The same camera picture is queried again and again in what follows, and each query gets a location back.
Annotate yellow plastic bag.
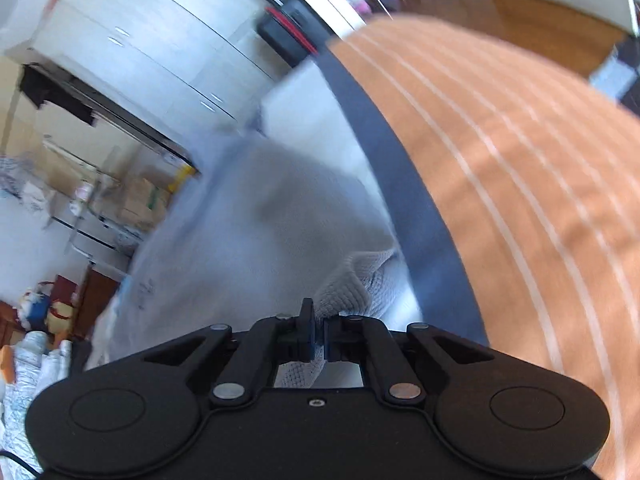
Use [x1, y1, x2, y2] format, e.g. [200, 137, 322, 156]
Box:
[170, 165, 196, 193]

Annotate pale blue floral quilt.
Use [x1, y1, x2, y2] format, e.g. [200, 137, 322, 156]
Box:
[0, 332, 101, 480]

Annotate red bag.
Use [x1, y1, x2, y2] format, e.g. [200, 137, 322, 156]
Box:
[52, 275, 81, 321]

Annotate white wardrobe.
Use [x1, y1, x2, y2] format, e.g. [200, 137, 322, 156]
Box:
[2, 0, 371, 161]

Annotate grey waffle knit garment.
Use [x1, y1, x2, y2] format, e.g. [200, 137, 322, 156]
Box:
[90, 130, 426, 391]

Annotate wooden nightstand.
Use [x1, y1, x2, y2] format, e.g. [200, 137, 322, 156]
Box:
[75, 265, 126, 341]

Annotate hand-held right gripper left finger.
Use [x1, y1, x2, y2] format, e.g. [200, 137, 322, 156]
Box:
[100, 299, 317, 407]

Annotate black suitcase with red trim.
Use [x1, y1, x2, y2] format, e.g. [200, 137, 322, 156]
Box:
[256, 0, 331, 68]

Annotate bouquet with blue wrap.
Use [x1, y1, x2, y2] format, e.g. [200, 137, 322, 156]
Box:
[20, 287, 53, 331]

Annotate black hanging garment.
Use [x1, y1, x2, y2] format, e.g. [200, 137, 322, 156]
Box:
[20, 62, 96, 126]

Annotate black cable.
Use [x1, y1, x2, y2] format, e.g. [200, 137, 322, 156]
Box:
[0, 450, 46, 476]

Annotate striped bed sheet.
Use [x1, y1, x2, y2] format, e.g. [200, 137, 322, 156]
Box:
[260, 12, 640, 480]

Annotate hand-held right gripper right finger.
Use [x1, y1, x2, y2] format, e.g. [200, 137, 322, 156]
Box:
[324, 315, 541, 405]

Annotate brown paper bag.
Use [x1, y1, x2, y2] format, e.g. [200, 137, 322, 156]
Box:
[117, 177, 171, 226]

